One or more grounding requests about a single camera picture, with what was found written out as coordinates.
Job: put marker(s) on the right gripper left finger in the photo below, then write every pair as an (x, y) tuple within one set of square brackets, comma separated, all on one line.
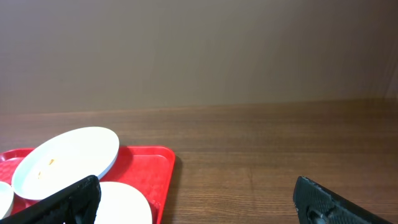
[(77, 203)]

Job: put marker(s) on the light blue plate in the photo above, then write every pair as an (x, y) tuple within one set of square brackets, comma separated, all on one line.
[(64, 160), (122, 204), (6, 199)]

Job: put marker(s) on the red plastic tray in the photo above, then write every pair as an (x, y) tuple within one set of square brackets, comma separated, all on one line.
[(149, 169)]

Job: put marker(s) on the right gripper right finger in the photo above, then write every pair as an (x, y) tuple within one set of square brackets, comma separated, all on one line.
[(316, 204)]

